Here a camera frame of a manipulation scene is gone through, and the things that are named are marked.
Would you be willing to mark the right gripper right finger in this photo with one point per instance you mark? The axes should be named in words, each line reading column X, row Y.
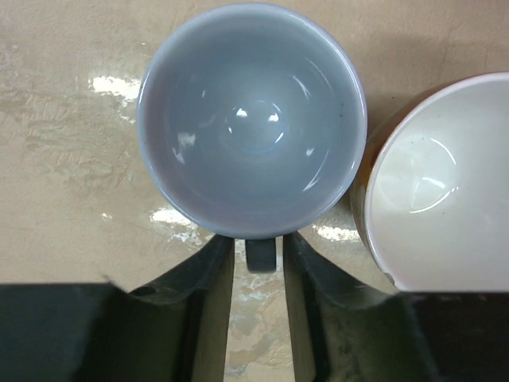
column 344, row 330

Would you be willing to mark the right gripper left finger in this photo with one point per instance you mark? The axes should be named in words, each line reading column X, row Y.
column 174, row 328

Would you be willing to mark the brown floral mug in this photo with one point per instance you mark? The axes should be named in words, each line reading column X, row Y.
column 430, row 199

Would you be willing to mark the pale blue mug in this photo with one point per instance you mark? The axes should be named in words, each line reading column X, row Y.
column 252, row 122

